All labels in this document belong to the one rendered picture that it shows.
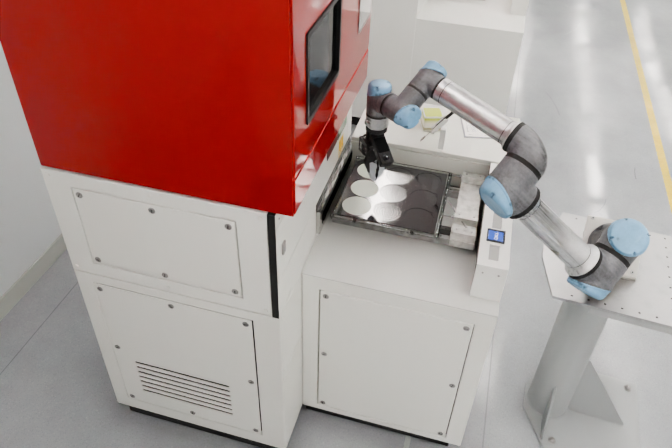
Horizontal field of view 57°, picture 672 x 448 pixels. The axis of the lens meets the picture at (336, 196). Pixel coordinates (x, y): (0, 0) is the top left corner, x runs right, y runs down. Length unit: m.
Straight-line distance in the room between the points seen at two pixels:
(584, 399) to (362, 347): 1.01
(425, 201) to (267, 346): 0.73
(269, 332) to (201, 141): 0.68
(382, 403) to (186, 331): 0.79
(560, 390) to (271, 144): 1.64
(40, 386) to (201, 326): 1.07
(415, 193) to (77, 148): 1.13
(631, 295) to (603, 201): 1.85
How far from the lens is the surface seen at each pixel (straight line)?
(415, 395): 2.33
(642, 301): 2.17
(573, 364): 2.52
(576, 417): 2.83
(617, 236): 1.98
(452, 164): 2.35
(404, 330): 2.07
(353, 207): 2.12
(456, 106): 1.85
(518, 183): 1.74
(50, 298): 3.27
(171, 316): 2.07
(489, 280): 1.93
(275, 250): 1.67
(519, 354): 2.96
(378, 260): 2.05
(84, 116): 1.69
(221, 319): 1.97
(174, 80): 1.48
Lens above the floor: 2.24
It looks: 38 degrees down
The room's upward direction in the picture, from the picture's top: 2 degrees clockwise
